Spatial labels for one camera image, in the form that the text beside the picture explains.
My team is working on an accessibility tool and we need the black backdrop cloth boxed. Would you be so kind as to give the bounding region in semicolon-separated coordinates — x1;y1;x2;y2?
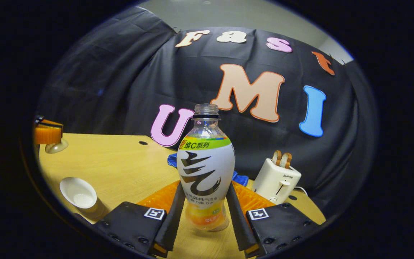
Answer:
36;5;378;216

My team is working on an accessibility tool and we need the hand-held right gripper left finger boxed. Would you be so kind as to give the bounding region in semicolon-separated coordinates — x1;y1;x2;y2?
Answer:
92;181;187;258

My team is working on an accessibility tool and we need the cream ceramic teacup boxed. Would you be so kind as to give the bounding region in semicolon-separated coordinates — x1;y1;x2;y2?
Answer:
59;177;106;219

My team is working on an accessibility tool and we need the blue folded towel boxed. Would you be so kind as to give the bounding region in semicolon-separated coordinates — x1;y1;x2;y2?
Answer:
167;153;249;186

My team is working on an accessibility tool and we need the plastic water bottle white label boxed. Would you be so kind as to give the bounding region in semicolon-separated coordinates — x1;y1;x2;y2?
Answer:
176;104;236;231

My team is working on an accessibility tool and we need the cream white toaster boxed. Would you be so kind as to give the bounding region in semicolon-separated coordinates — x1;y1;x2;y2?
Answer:
252;158;302;205

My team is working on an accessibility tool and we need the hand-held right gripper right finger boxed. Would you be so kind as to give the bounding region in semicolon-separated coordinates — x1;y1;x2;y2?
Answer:
226;181;322;259

